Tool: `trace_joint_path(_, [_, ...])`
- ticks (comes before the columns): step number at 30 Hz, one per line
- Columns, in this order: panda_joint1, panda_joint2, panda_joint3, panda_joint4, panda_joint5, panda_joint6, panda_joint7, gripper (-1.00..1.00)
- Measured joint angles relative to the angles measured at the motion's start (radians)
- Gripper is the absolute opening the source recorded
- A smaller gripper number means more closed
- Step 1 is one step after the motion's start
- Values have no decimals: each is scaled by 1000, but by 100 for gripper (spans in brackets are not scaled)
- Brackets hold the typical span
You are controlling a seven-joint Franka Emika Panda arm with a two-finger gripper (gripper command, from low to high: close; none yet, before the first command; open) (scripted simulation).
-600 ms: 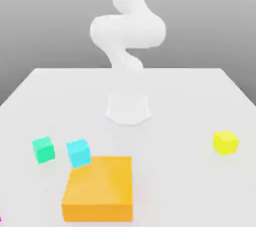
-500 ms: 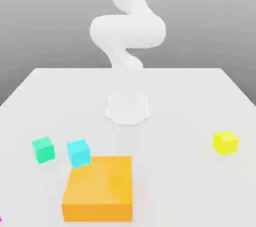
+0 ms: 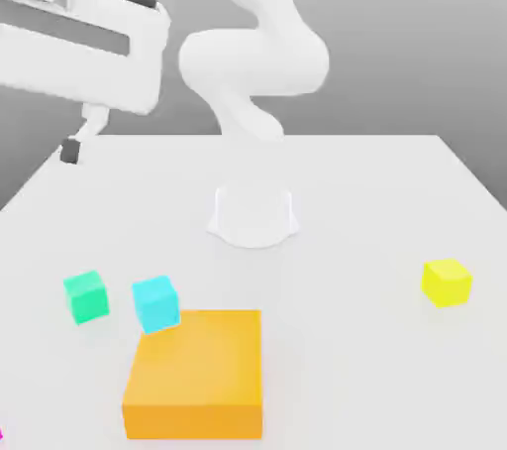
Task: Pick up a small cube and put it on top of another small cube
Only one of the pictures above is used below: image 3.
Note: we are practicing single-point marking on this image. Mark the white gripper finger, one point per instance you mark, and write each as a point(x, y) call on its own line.
point(93, 121)

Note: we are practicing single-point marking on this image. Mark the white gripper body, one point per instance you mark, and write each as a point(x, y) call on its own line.
point(79, 69)

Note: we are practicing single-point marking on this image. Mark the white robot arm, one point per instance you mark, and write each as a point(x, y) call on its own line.
point(253, 61)

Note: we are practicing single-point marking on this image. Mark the small green cube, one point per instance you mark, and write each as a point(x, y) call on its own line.
point(87, 298)

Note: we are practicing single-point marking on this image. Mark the small cyan cube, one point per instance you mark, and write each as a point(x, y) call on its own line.
point(156, 305)

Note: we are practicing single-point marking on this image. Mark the small yellow cube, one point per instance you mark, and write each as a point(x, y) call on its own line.
point(446, 283)

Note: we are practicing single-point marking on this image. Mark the large orange box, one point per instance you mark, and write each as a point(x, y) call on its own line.
point(198, 374)

